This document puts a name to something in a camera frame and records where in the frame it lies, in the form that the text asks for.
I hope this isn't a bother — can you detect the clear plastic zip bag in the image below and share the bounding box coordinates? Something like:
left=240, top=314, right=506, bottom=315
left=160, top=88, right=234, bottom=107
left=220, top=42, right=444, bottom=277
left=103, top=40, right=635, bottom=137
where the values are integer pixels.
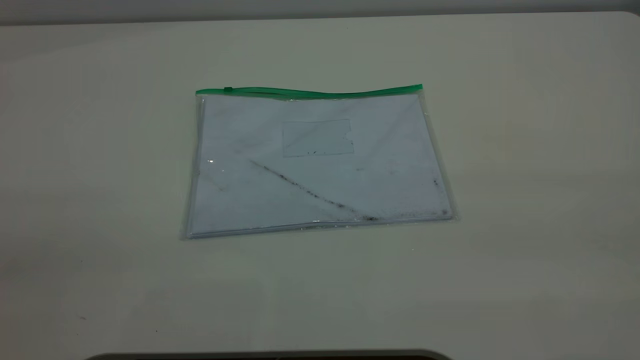
left=180, top=83, right=458, bottom=242

